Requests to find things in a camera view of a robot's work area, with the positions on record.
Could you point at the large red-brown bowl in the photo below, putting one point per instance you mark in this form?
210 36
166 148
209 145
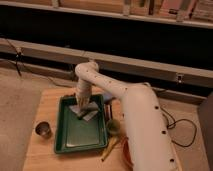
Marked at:
125 153

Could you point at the small metal cup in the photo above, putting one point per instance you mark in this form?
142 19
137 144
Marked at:
43 129

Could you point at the grey-green sponge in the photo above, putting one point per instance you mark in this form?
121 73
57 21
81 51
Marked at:
87 112

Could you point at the green plastic tray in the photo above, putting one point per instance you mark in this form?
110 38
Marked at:
74 135

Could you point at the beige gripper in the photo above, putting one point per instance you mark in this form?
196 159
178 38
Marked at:
82 102

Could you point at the small green cup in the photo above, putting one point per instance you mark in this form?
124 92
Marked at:
113 127

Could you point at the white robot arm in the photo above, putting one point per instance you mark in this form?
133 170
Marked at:
150 145

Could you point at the red pen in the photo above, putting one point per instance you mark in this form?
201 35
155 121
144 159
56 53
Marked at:
108 111

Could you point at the yellow wooden stick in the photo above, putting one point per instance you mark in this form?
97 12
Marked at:
113 141

